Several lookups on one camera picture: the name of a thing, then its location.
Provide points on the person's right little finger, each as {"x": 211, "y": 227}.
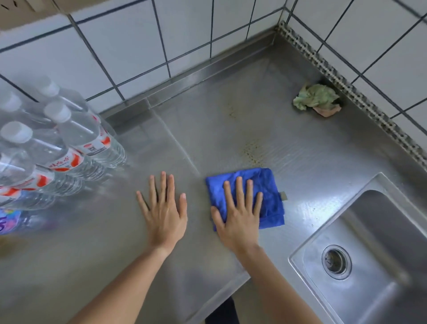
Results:
{"x": 258, "y": 204}

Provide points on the person's dark trousers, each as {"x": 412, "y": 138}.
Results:
{"x": 222, "y": 312}

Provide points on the person's left middle finger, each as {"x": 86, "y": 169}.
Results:
{"x": 162, "y": 187}

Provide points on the crumpled green and pink cloth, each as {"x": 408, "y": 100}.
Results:
{"x": 315, "y": 96}

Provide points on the person's right middle finger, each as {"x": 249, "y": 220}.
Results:
{"x": 240, "y": 193}

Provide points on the stainless steel sink basin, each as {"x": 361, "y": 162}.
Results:
{"x": 377, "y": 240}

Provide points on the person's right thumb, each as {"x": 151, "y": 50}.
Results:
{"x": 216, "y": 216}

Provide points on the person's left forearm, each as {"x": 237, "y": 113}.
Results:
{"x": 123, "y": 287}

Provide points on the person's right forearm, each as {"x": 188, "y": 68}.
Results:
{"x": 277, "y": 290}

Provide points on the person's left little finger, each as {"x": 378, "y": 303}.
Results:
{"x": 141, "y": 202}

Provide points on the patterned mosaic sealing strip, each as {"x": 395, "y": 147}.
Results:
{"x": 353, "y": 90}

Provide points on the person's right hand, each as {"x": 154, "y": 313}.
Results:
{"x": 238, "y": 227}

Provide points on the purple labelled plastic bottle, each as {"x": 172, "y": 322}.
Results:
{"x": 13, "y": 220}

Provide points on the pack of clear water bottles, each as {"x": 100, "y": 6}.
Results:
{"x": 50, "y": 147}

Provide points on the round metal sink drain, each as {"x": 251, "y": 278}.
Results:
{"x": 336, "y": 262}

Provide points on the blue microfibre cloth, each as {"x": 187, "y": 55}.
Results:
{"x": 267, "y": 197}

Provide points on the person's left thumb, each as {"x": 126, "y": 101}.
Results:
{"x": 183, "y": 206}

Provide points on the person's left hand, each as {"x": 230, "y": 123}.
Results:
{"x": 163, "y": 223}

